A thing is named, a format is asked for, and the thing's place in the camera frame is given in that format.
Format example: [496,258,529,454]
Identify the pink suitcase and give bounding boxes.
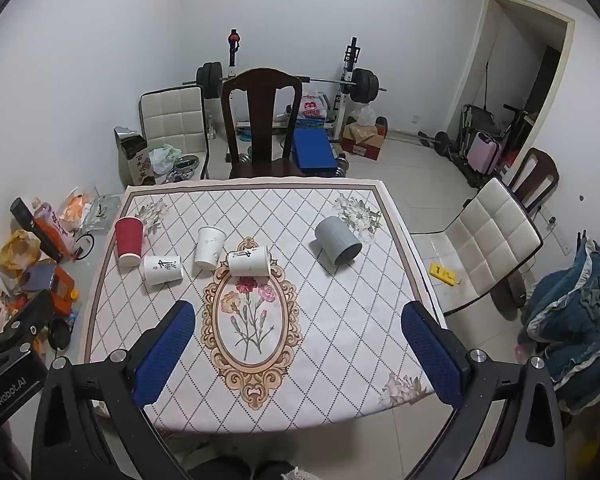
[467,131,502,174]

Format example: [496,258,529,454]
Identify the yellow tool on floor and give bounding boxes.
[429,262,460,286]

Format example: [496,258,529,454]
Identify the white paper cup left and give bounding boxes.
[140,255,184,287]

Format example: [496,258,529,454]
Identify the white leather chair back left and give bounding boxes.
[138,84,210,180]

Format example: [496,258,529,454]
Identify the floral patterned tablecloth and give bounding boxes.
[79,178,440,434]

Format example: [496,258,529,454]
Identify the black round lid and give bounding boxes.
[47,318,71,351]

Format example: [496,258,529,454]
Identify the blue denim clothes pile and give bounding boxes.
[522,231,600,415]

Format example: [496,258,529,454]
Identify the dark wooden chair right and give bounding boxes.
[508,148,559,212]

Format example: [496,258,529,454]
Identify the red corrugated paper cup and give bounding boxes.
[114,217,144,268]

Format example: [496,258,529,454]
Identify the brown carton box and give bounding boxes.
[114,126,156,186]

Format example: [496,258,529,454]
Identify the white paper cup with birds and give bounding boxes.
[194,226,226,271]

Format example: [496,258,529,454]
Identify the blue weight bench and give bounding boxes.
[291,128,338,177]

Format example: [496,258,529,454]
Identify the cardboard box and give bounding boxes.
[340,122,387,160]

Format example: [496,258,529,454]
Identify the barbell with black plates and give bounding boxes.
[186,62,386,104]

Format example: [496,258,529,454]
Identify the white leather chair right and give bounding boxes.
[412,178,543,315]

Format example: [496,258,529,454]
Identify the yellow plastic bag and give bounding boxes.
[0,229,41,292]

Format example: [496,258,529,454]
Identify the glass ashtray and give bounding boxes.
[82,195,121,233]

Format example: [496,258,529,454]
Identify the dark wooden chair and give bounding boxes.
[508,148,559,212]
[221,88,303,179]

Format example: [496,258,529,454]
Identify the orange box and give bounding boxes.
[21,262,80,318]

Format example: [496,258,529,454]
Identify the white leather chair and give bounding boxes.
[412,178,543,315]
[138,84,210,180]

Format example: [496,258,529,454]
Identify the grey plastic cup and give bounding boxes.
[314,216,362,266]

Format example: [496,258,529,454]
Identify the white paper cup centre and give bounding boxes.
[227,246,271,278]

